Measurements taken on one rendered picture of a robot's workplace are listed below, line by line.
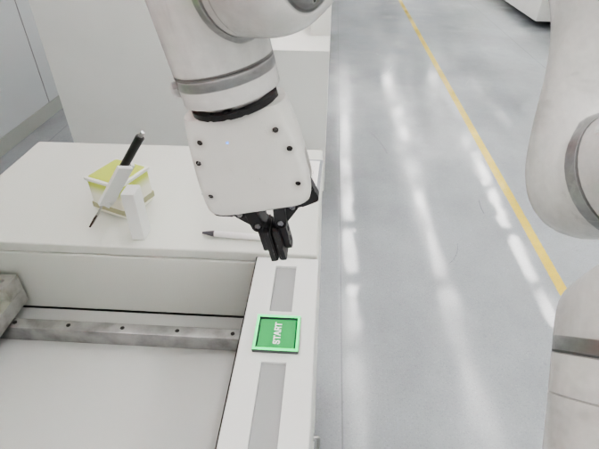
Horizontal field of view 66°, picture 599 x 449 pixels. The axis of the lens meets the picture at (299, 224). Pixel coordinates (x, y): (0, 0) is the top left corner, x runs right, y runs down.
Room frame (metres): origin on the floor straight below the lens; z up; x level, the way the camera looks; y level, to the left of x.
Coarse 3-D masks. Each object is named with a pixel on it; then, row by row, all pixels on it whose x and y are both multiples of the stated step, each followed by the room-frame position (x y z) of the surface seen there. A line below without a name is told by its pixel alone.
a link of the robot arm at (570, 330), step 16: (592, 128) 0.39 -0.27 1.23; (592, 144) 0.37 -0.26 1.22; (592, 160) 0.36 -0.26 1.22; (592, 176) 0.35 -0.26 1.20; (592, 192) 0.35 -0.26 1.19; (592, 208) 0.35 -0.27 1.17; (592, 272) 0.28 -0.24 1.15; (576, 288) 0.28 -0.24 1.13; (592, 288) 0.27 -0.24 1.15; (560, 304) 0.29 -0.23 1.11; (576, 304) 0.27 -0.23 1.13; (592, 304) 0.26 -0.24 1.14; (560, 320) 0.27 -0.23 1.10; (576, 320) 0.26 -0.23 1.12; (592, 320) 0.25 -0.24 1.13; (560, 336) 0.26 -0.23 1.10; (576, 336) 0.25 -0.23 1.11; (592, 336) 0.24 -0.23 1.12; (576, 352) 0.24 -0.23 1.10; (592, 352) 0.23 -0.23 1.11
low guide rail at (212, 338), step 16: (16, 320) 0.50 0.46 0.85; (32, 320) 0.50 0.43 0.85; (48, 320) 0.50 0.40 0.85; (16, 336) 0.49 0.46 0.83; (32, 336) 0.48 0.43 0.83; (48, 336) 0.48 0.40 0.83; (64, 336) 0.48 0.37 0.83; (80, 336) 0.48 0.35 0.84; (96, 336) 0.48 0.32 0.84; (112, 336) 0.48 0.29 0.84; (128, 336) 0.47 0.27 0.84; (144, 336) 0.47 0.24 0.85; (160, 336) 0.47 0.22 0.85; (176, 336) 0.47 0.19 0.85; (192, 336) 0.47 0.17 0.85; (208, 336) 0.47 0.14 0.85; (224, 336) 0.47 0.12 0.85
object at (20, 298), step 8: (16, 296) 0.53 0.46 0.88; (24, 296) 0.54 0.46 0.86; (0, 304) 0.51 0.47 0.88; (8, 304) 0.51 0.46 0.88; (16, 304) 0.52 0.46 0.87; (24, 304) 0.53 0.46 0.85; (0, 312) 0.49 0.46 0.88; (8, 312) 0.50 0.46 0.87; (16, 312) 0.51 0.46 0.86; (0, 320) 0.48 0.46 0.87; (8, 320) 0.49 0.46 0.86; (0, 328) 0.47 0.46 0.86; (0, 336) 0.47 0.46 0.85
